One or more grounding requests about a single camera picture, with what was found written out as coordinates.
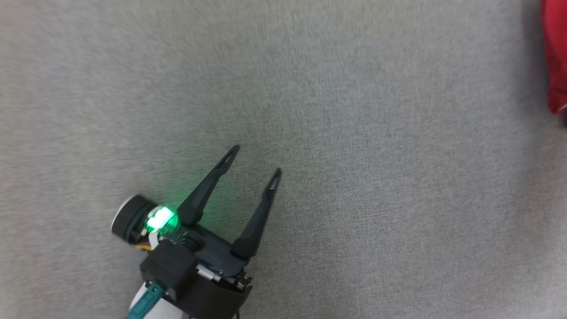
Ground red shorts with white stripe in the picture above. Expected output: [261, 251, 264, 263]
[540, 0, 567, 116]

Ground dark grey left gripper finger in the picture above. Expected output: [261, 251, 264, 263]
[231, 167, 283, 261]
[177, 144, 241, 226]

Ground grey fabric sofa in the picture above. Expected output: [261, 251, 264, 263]
[0, 0, 567, 319]

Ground black cable with teal connector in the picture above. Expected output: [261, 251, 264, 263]
[126, 283, 166, 319]

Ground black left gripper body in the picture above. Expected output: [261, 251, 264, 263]
[146, 206, 253, 319]

